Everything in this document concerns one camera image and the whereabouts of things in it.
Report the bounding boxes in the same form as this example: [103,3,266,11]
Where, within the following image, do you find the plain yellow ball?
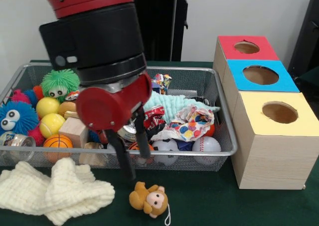
[36,97,61,119]

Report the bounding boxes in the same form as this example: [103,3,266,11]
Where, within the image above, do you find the crushed red cola can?
[143,105,166,134]

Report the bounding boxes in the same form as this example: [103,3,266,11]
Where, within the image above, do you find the cream knitted cloth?
[0,157,116,226]

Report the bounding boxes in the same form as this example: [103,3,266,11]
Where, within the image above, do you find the mint green cloth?
[143,91,221,123]

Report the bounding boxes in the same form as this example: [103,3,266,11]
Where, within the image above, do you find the crumpled colourful dotted paper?
[151,105,215,142]

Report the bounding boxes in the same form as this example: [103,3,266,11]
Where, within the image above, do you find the yellow tennis ball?
[39,113,66,139]

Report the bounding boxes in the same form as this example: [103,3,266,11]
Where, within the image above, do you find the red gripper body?
[76,73,153,132]

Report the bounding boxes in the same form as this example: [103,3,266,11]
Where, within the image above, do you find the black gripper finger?
[133,108,152,159]
[104,129,137,181]

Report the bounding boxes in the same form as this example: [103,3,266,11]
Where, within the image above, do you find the blue spiky puffer toy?
[0,101,40,136]

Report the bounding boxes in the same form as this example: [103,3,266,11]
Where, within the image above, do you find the white baseball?
[191,135,222,164]

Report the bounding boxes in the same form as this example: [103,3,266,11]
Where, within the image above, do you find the wooden cube block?
[58,116,89,148]

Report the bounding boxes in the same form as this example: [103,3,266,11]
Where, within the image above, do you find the silver can with blue label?
[0,131,37,162]

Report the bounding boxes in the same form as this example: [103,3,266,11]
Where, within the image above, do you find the dark green side table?
[295,67,319,104]

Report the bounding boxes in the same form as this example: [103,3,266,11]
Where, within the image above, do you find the wooden box with three holes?
[213,35,319,190]

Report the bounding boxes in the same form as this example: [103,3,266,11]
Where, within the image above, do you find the green spiky puffer toy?
[41,70,81,103]

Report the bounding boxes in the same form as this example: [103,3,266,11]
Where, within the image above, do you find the brown plush monkey toy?
[129,181,172,225]

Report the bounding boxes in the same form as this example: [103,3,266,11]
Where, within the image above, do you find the shallow mesh bin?
[0,62,238,173]

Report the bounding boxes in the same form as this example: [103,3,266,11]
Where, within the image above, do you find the orange toy basketball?
[43,134,74,163]

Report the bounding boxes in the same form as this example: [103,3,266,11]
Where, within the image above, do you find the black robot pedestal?
[133,0,201,61]

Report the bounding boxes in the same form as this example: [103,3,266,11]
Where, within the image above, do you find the small soccer ball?
[152,139,180,166]

